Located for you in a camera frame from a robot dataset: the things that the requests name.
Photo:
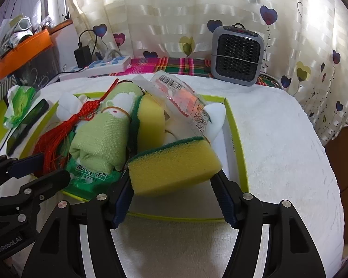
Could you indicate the orange tray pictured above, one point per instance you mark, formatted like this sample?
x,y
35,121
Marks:
x,y
23,52

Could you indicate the white towel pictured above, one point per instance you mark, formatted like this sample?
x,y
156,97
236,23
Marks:
x,y
216,115

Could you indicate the white power strip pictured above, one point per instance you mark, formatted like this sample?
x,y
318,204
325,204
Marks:
x,y
104,65

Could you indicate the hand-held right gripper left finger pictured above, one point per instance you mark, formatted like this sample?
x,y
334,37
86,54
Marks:
x,y
123,205

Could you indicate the green tissue packet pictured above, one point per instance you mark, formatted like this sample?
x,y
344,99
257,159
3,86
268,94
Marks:
x,y
21,101

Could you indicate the black power adapter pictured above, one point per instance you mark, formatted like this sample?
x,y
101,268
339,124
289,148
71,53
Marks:
x,y
82,56

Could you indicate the yellow green sponge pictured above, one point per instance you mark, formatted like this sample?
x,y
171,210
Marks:
x,y
174,173
150,124

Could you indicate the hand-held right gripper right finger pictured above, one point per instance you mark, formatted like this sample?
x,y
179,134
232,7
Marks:
x,y
224,202

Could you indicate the green tea packet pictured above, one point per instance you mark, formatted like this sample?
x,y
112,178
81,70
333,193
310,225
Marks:
x,y
87,179

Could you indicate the white packaging clutter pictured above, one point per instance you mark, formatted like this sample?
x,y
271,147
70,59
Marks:
x,y
14,31

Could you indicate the clear red-printed plastic packet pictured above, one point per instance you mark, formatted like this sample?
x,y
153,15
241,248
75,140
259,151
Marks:
x,y
177,92

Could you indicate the grey window frame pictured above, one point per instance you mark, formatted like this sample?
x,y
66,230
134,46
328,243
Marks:
x,y
56,0

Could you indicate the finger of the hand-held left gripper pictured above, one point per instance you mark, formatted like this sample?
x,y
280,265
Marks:
x,y
29,163
52,179

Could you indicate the green cloth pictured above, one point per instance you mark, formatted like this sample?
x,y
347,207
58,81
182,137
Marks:
x,y
101,142

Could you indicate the heart print curtain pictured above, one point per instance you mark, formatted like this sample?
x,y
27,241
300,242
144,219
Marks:
x,y
177,11

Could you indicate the red knot tassel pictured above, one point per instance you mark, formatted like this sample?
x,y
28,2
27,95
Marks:
x,y
50,147

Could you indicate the pale mint towel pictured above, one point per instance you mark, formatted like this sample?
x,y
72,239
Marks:
x,y
65,105

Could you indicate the lime green cardboard box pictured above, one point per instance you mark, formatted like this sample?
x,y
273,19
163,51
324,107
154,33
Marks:
x,y
237,162

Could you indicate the dark glass tank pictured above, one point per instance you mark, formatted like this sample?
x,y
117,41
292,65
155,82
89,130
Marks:
x,y
37,69

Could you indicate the black remote control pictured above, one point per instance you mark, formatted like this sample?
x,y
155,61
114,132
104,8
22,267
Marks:
x,y
26,127

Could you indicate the grey fan heater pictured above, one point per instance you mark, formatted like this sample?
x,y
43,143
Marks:
x,y
237,55

